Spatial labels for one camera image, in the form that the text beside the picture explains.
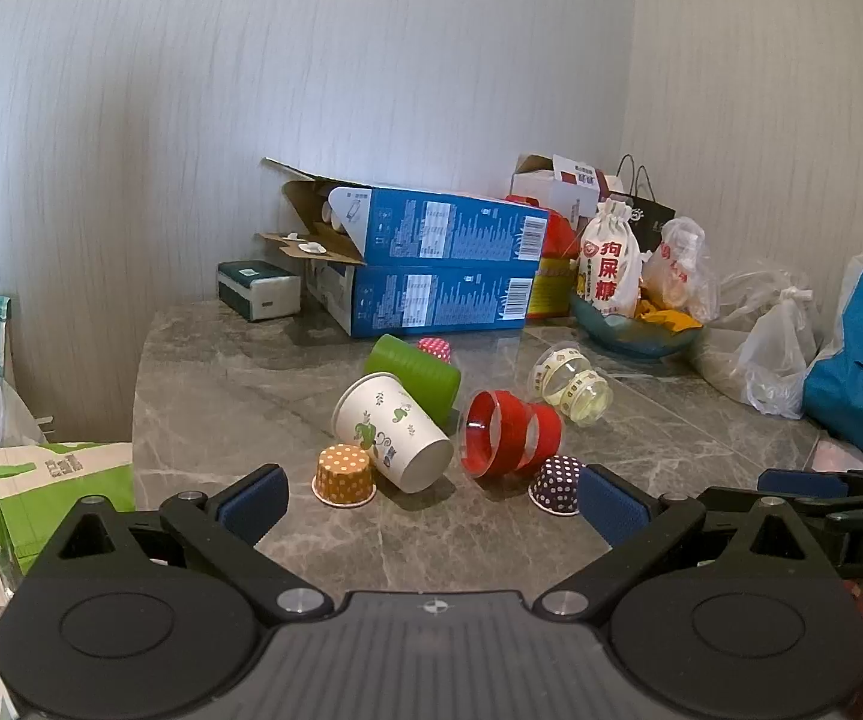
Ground blue cardboard box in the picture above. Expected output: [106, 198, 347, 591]
[255, 231, 542, 339]

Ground green white tissue box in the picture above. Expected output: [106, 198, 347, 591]
[216, 259, 304, 323]

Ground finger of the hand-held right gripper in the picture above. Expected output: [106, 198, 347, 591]
[700, 486, 863, 526]
[757, 467, 863, 497]

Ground purple polka dot paper cup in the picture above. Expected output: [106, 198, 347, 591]
[528, 456, 587, 516]

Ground green white cardboard box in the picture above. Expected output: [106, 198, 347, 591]
[0, 441, 137, 579]

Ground white paper cup green print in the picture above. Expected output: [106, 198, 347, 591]
[331, 373, 455, 494]

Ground green plastic cup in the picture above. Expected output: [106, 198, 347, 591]
[362, 334, 463, 428]

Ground white red cardboard box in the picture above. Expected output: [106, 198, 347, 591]
[508, 153, 625, 230]

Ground clear plastic snack bag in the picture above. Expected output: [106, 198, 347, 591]
[640, 217, 722, 326]

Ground knotted clear plastic bag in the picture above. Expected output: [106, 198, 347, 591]
[715, 261, 824, 422]

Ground white drawstring cloth bag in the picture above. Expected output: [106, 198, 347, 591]
[576, 199, 647, 320]

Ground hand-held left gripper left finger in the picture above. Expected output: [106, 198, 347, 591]
[37, 463, 335, 625]

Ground red yellow box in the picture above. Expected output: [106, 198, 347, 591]
[505, 195, 584, 317]

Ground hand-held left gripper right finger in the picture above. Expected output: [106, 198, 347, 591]
[534, 463, 830, 622]

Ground blue-green glass bowl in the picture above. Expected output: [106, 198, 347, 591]
[568, 292, 706, 360]

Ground black paper bag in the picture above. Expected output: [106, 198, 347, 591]
[612, 154, 679, 253]

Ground red striped clear plastic cup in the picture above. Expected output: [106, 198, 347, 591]
[457, 388, 566, 480]

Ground yellow banded clear plastic cup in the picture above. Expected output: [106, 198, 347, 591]
[529, 343, 615, 428]

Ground yellow snack packet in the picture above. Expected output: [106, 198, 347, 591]
[636, 298, 704, 336]

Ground blue cardboard box open flaps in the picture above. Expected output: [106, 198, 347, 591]
[262, 157, 552, 268]

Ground orange polka dot paper cup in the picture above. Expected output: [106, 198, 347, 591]
[311, 444, 379, 506]

